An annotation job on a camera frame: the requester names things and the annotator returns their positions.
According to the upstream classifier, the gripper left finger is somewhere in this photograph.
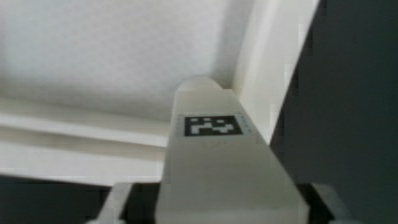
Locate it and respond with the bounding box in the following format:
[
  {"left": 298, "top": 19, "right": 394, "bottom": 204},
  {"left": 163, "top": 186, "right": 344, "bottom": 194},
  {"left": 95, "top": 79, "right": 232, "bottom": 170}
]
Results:
[{"left": 86, "top": 182, "right": 161, "bottom": 224}]

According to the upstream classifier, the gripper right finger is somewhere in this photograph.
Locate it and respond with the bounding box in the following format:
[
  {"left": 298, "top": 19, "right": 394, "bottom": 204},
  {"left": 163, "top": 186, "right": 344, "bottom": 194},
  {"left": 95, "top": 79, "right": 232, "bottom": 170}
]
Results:
[{"left": 298, "top": 183, "right": 365, "bottom": 224}]

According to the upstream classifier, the white desk leg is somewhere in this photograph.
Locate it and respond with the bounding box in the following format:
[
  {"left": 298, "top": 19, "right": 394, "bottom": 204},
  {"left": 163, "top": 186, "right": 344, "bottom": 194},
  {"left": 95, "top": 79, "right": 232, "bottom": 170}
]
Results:
[{"left": 155, "top": 77, "right": 310, "bottom": 224}]

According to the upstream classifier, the white desk tabletop tray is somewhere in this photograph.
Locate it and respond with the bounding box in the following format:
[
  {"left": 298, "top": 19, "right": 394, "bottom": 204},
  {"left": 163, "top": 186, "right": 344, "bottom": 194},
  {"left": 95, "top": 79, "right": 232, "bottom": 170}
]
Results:
[{"left": 0, "top": 0, "right": 322, "bottom": 185}]

